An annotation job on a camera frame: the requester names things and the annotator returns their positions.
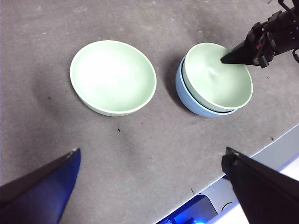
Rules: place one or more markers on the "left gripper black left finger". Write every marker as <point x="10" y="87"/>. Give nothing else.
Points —
<point x="39" y="198"/>

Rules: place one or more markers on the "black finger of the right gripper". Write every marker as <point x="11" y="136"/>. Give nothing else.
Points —
<point x="240" y="54"/>

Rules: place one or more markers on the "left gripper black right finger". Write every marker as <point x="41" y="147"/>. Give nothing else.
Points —
<point x="268" y="193"/>

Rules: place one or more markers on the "pale green bowl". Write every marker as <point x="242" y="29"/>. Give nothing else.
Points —
<point x="217" y="86"/>
<point x="112" y="77"/>

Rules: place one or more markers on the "blue ribbed bowl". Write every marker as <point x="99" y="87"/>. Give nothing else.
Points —
<point x="187" y="98"/>

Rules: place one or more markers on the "dark panel with blue light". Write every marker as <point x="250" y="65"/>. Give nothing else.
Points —
<point x="198" y="207"/>

